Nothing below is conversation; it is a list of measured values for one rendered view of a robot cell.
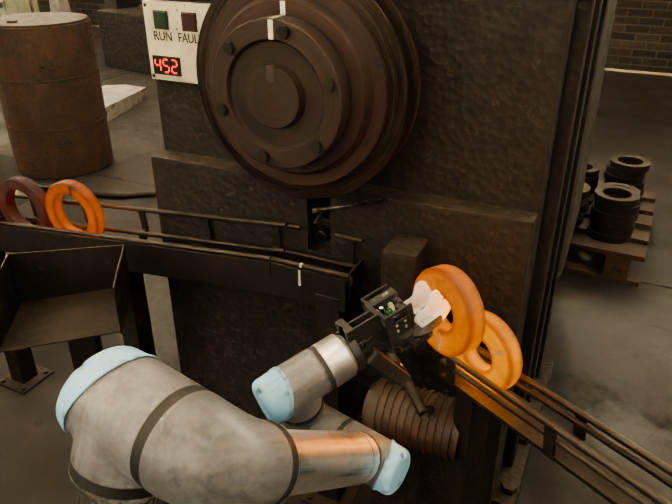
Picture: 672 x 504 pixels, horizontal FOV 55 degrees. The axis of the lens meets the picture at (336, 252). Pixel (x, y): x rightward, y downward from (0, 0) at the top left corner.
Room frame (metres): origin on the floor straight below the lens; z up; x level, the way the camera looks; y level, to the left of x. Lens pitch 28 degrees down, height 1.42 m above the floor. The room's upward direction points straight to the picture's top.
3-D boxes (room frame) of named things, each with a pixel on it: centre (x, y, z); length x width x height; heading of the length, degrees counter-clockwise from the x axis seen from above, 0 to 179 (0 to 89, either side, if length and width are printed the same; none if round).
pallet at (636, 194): (3.01, -0.94, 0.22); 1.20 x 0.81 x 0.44; 63
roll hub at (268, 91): (1.22, 0.11, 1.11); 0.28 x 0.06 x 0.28; 65
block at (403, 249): (1.22, -0.15, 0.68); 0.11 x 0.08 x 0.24; 155
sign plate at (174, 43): (1.55, 0.33, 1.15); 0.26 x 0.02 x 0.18; 65
